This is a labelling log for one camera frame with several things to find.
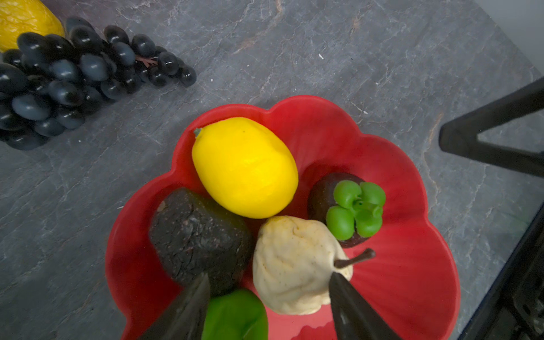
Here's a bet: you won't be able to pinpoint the large yellow lemon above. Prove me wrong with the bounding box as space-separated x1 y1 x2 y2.
191 117 298 219

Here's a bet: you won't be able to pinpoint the green lime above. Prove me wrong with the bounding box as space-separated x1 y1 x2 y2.
202 289 269 340

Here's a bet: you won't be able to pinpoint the small yellow lemon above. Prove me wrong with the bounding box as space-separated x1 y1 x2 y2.
1 0 65 52

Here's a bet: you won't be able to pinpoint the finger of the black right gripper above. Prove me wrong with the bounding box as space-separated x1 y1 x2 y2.
439 78 543 178

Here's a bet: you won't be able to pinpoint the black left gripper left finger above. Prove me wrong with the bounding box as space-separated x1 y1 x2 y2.
139 273 211 340

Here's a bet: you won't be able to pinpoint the dark wrinkled avocado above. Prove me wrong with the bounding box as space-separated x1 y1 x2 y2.
149 188 255 297

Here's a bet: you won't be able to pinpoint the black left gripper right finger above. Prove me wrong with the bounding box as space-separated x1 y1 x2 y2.
329 272 402 340

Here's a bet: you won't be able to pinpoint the beige potato shaped fruit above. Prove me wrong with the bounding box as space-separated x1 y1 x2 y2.
252 216 375 315

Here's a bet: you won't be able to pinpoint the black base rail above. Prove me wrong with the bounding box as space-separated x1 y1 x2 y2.
459 208 543 339

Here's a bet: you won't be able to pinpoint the red flower shaped bowl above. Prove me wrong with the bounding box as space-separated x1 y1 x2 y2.
106 96 460 339

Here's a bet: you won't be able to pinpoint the dark purple plum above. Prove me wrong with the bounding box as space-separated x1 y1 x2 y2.
307 173 387 248

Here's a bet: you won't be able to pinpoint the black grape bunch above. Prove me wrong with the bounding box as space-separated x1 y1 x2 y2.
1 17 197 151

